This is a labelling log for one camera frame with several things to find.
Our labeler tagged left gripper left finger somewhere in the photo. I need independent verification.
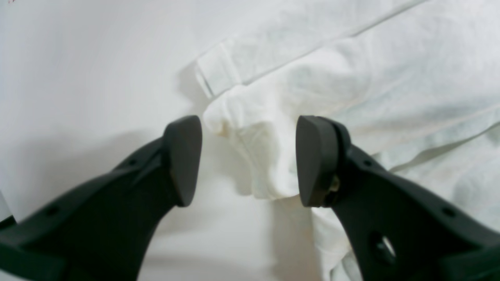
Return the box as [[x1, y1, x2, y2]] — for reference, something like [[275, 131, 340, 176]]
[[0, 115, 202, 281]]

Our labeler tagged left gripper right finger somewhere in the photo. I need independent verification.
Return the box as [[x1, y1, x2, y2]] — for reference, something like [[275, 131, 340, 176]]
[[295, 116, 500, 281]]

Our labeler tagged white printed t-shirt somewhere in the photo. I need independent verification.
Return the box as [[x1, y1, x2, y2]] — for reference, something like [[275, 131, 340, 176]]
[[196, 0, 499, 281]]

